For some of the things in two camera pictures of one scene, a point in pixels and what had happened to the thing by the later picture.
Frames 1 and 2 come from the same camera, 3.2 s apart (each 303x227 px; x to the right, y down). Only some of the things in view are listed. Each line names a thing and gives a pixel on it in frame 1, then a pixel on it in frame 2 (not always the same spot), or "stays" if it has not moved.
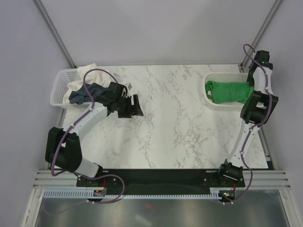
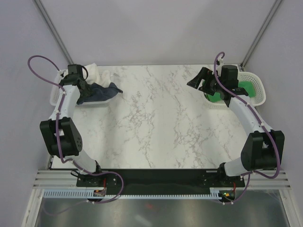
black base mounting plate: [159, 179] stays
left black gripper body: [124, 103] to [87, 91]
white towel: [95, 77] stays
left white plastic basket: [63, 77] stays
